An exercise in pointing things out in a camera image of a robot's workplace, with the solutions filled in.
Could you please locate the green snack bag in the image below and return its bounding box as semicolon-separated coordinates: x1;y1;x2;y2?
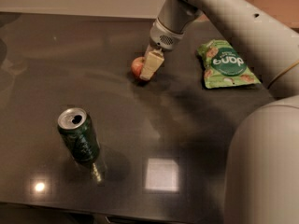
197;39;260;89

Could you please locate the red apple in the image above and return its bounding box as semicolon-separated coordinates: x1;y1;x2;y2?
131;57;154;81

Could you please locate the green soda can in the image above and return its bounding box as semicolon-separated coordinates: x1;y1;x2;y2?
57;107;100;165

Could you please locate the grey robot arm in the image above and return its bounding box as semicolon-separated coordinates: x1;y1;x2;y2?
139;0;299;224

